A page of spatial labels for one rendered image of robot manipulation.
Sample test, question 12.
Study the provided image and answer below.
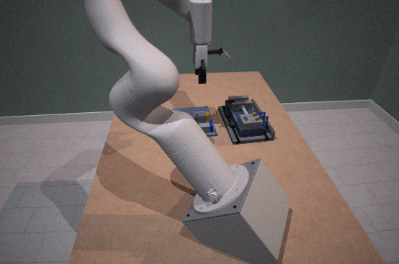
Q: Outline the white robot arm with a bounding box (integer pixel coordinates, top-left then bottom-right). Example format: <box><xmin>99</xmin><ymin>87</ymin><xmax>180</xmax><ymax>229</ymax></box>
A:
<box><xmin>84</xmin><ymin>0</ymin><xmax>249</xmax><ymax>214</ymax></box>

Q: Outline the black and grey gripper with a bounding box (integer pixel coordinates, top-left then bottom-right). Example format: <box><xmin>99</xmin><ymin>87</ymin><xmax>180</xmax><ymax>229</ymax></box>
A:
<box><xmin>192</xmin><ymin>42</ymin><xmax>210</xmax><ymax>84</ymax></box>

